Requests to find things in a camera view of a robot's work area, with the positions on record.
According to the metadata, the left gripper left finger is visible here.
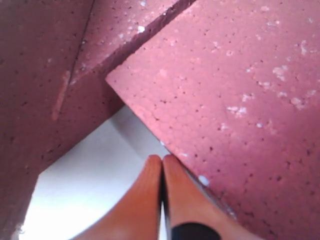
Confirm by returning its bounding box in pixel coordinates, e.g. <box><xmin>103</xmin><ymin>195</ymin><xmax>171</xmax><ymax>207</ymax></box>
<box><xmin>73</xmin><ymin>155</ymin><xmax>162</xmax><ymax>240</ymax></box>

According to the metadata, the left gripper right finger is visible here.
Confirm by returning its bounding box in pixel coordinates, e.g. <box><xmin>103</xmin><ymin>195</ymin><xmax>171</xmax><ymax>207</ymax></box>
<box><xmin>163</xmin><ymin>155</ymin><xmax>258</xmax><ymax>240</ymax></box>

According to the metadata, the red brick under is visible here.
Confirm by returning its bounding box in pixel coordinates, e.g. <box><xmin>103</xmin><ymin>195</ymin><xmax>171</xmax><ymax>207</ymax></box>
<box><xmin>106</xmin><ymin>0</ymin><xmax>320</xmax><ymax>240</ymax></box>

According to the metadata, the red brick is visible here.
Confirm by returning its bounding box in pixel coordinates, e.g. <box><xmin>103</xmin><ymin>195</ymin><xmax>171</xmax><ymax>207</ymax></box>
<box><xmin>0</xmin><ymin>0</ymin><xmax>121</xmax><ymax>240</ymax></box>
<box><xmin>69</xmin><ymin>0</ymin><xmax>198</xmax><ymax>83</ymax></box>

